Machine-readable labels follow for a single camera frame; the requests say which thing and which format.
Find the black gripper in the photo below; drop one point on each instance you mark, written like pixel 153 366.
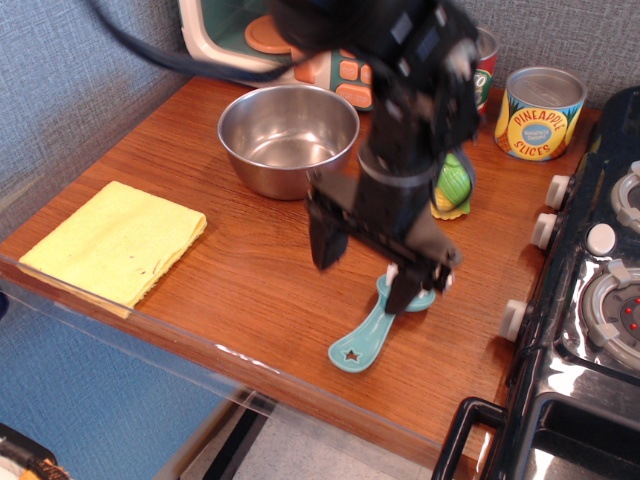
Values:
pixel 394 221

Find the teal dish brush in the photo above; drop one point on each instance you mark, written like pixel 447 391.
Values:
pixel 358 350

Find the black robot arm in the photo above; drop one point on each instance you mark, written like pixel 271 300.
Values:
pixel 423 56

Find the white stove knob bottom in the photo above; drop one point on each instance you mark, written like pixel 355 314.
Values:
pixel 512 319

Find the white stove knob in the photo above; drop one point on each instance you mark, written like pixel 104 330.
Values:
pixel 512 319
pixel 543 230
pixel 556 191

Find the toy corn cob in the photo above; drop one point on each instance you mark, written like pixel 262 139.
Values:
pixel 452 195

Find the stainless steel bowl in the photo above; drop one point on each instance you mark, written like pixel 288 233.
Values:
pixel 275 137

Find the white stove knob middle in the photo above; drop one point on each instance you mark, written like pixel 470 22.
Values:
pixel 543 230

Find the white stove knob top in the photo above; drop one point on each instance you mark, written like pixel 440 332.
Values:
pixel 556 191

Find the pineapple slices can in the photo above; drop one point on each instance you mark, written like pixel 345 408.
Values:
pixel 539 112

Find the white round stove button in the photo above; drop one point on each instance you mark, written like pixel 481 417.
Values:
pixel 600 239

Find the grey stove burner front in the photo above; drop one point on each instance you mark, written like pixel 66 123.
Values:
pixel 610 311

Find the grey stove burner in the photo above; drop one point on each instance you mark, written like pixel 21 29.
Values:
pixel 610 311
pixel 626 214

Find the tomato sauce can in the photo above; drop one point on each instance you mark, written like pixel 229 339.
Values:
pixel 488 47

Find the orange microwave plate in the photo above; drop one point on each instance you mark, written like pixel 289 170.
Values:
pixel 262 35

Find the yellow folded cloth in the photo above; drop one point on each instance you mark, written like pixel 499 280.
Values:
pixel 115 248

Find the black toy stove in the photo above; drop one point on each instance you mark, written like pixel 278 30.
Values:
pixel 572 411

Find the grey stove burner back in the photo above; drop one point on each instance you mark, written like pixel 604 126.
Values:
pixel 626 214

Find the toy microwave oven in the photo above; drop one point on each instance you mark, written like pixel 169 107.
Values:
pixel 214 31

